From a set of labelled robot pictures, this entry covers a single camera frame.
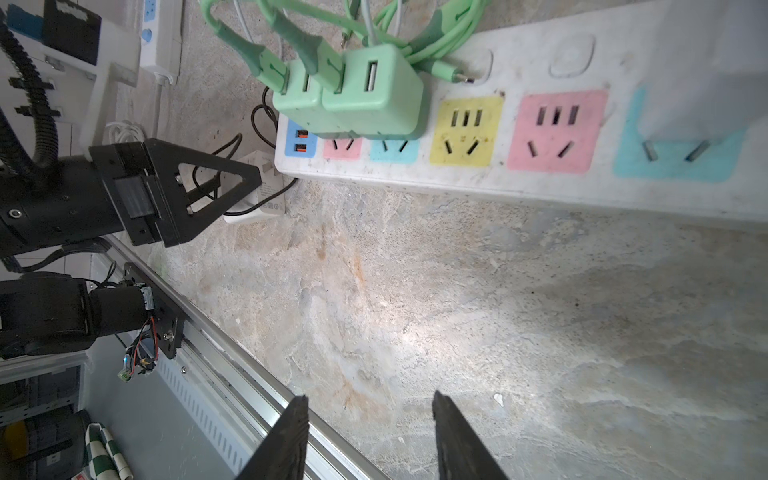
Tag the white blue socket power strip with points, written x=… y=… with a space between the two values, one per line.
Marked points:
x=161 y=38

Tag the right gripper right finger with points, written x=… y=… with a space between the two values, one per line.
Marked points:
x=460 y=452

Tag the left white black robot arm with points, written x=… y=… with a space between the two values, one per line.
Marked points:
x=42 y=312

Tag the green white striped object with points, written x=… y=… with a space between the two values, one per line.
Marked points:
x=105 y=458

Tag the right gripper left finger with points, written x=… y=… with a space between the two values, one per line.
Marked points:
x=282 y=454

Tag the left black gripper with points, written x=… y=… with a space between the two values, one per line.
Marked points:
x=143 y=181

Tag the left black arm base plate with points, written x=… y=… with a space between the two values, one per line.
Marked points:
x=168 y=314

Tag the white charger adapter with cable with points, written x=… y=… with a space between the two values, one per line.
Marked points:
x=708 y=74

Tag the green charger adapter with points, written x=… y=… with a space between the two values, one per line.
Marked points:
x=381 y=97
x=299 y=86

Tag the aluminium mounting rail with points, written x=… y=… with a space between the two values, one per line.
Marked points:
x=232 y=397

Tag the white multicolour socket power strip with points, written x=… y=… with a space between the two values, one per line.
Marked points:
x=554 y=123

